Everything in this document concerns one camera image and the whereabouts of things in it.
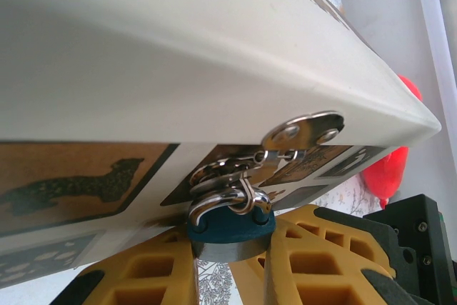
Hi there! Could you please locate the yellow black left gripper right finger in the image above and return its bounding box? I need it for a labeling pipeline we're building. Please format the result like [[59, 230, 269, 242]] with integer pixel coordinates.
[[228, 204, 418, 305]]

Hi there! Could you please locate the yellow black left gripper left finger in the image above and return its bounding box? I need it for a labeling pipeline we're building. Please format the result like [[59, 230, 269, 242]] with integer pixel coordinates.
[[53, 228, 200, 305]]

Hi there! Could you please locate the blue padlock with silver shackle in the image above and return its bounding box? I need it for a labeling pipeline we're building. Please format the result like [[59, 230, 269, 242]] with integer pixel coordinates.
[[187, 179, 278, 263]]

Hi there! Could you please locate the white box with brown pictures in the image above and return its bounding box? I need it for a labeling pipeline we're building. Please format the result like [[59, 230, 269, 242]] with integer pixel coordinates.
[[0, 0, 443, 290]]

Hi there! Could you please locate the silver metal hasp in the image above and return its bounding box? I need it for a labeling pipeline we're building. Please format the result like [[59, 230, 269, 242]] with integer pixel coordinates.
[[189, 110, 346, 199]]

